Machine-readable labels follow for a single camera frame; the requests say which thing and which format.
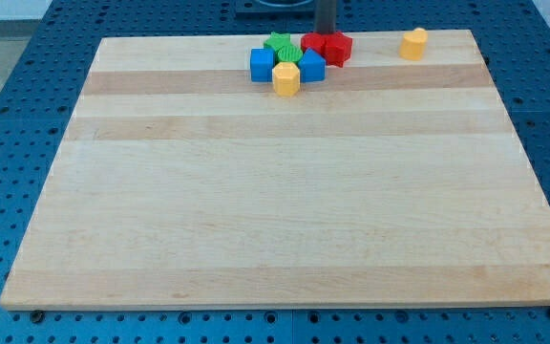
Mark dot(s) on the red star block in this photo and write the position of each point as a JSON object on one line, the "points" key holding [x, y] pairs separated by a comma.
{"points": [[337, 49]]}

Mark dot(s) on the wooden board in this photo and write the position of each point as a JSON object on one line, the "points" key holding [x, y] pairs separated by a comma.
{"points": [[180, 185]]}

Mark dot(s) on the green star block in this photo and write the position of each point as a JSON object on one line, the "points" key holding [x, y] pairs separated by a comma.
{"points": [[276, 41]]}

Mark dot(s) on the blue cube block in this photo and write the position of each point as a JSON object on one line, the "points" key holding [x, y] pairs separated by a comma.
{"points": [[261, 64]]}

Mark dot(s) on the yellow hexagon block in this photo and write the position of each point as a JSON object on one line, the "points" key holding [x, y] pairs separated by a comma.
{"points": [[286, 79]]}

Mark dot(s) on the green cylinder block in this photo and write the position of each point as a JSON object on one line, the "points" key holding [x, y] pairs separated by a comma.
{"points": [[290, 53]]}

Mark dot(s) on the blue triangular block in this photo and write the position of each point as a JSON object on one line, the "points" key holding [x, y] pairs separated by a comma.
{"points": [[312, 67]]}

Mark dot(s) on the red cylinder block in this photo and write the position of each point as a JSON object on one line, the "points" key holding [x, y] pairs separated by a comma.
{"points": [[313, 41]]}

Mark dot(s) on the yellow heart block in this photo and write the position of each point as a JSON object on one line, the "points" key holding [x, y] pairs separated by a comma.
{"points": [[413, 44]]}

